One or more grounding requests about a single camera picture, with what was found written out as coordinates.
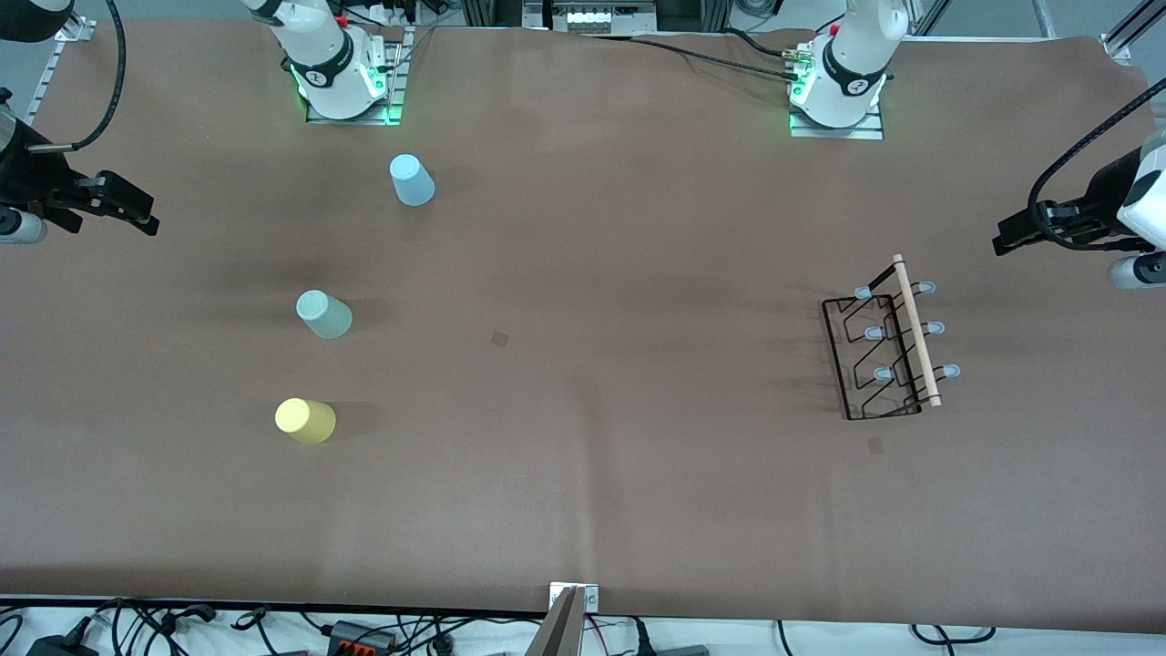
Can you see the slotted aluminium side rail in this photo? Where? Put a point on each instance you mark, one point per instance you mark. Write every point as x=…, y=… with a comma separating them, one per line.
x=47, y=87

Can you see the pale green plastic cup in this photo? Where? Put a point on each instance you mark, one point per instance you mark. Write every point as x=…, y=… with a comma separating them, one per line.
x=323, y=315

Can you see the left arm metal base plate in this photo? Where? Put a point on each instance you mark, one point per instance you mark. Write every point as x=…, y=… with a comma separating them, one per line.
x=838, y=133

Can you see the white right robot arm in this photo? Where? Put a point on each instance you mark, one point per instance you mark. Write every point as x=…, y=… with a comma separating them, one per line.
x=328, y=55

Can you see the aluminium camera mount profile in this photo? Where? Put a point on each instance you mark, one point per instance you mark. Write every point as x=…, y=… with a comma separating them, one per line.
x=560, y=633

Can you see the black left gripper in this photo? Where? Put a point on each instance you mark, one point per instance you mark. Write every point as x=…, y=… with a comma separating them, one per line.
x=1100, y=202

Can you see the large table cover sheet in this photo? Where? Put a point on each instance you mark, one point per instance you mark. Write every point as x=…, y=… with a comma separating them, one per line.
x=638, y=501

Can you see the light blue plastic cup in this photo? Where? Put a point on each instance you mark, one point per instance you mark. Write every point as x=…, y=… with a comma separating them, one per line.
x=412, y=182

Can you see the grey multi-socket box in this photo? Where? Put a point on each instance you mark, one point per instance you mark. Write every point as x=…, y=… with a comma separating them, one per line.
x=590, y=20

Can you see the white power strip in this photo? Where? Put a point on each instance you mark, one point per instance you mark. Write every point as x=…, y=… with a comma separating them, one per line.
x=392, y=13

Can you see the aluminium corner frame bar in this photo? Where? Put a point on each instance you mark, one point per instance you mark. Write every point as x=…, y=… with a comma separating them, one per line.
x=1125, y=36

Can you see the black and orange power strip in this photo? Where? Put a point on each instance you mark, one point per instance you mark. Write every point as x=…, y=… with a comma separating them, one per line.
x=360, y=638

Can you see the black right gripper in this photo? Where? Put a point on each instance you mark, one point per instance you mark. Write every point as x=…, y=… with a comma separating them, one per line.
x=27, y=178

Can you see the yellow plastic cup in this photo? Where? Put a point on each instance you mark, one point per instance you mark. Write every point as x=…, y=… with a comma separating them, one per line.
x=305, y=421

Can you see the dark aluminium frame post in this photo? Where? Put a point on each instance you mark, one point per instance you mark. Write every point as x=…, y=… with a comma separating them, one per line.
x=692, y=14
x=492, y=11

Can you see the black power adapter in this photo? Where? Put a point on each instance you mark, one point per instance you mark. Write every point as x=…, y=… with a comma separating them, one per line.
x=59, y=647

